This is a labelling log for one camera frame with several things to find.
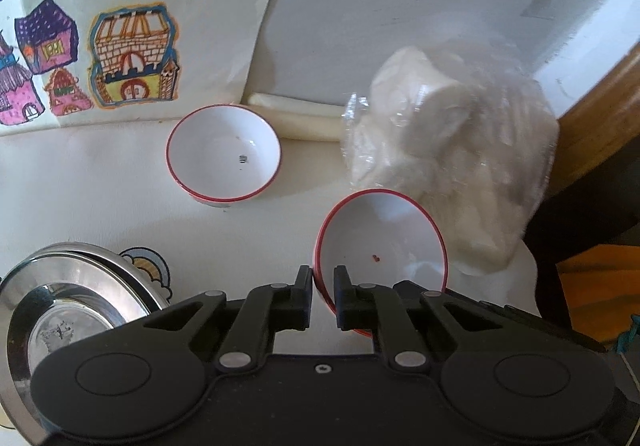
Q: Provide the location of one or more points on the colourful houses drawing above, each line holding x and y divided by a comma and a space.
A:
150, 1

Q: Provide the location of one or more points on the large steel plate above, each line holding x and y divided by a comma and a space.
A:
150, 298
10, 286

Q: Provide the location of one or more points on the white bowl with red rim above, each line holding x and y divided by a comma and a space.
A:
225, 156
385, 236

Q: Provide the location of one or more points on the white rolled cloth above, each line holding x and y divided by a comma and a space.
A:
300, 118

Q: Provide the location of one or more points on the clear bag of white rolls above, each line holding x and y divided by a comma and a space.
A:
460, 151

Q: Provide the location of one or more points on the wooden frame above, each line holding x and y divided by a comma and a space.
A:
595, 126

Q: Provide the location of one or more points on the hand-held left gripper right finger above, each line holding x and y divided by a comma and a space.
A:
346, 303

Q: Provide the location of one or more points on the orange cloth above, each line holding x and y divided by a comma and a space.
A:
595, 296

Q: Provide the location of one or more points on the teal cloth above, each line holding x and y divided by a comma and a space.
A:
627, 336

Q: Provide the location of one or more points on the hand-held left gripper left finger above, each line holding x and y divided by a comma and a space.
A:
300, 303

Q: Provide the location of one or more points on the white printed tablecloth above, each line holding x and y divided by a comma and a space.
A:
250, 236

